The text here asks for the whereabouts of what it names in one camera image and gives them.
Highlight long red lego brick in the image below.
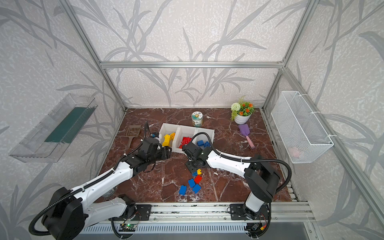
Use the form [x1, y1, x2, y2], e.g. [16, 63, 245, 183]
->
[182, 137, 192, 145]

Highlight clear plastic wall tray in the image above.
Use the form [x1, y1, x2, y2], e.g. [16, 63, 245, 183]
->
[9, 94, 98, 163]

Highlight aluminium front rail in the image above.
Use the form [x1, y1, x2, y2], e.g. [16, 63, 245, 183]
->
[74, 201, 316, 224]

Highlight large yellow lego brick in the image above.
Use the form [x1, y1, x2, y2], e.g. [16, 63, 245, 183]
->
[162, 135, 171, 147]

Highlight blue lego pile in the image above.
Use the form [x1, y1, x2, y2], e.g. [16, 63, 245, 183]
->
[188, 179, 196, 189]
[204, 141, 211, 148]

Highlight white wire mesh basket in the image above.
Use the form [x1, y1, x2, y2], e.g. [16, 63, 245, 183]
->
[271, 91, 334, 164]

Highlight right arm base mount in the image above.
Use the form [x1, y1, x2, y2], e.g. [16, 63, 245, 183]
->
[227, 204, 271, 221]

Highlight white pot with flowers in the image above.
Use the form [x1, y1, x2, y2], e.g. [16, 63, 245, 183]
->
[231, 96, 255, 125]

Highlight small labelled tin can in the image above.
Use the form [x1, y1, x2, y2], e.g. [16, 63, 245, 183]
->
[192, 111, 204, 128]

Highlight white three-compartment bin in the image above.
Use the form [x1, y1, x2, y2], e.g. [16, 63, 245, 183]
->
[159, 123, 215, 154]

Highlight purple and pink scoop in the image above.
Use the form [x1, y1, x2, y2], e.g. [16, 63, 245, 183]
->
[239, 124, 255, 149]

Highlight green mat in tray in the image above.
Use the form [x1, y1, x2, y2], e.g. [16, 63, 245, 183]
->
[44, 106, 97, 144]

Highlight brown slotted scoop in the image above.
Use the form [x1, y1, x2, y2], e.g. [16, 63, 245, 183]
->
[127, 125, 141, 149]

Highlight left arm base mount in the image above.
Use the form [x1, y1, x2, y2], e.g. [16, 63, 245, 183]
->
[120, 204, 152, 221]

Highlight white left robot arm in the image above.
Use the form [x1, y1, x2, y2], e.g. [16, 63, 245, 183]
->
[29, 134, 172, 240]

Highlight red lego pile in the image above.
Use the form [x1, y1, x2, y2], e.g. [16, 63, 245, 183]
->
[194, 175, 203, 184]

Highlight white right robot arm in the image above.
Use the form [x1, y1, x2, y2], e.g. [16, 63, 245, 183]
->
[182, 132, 293, 215]

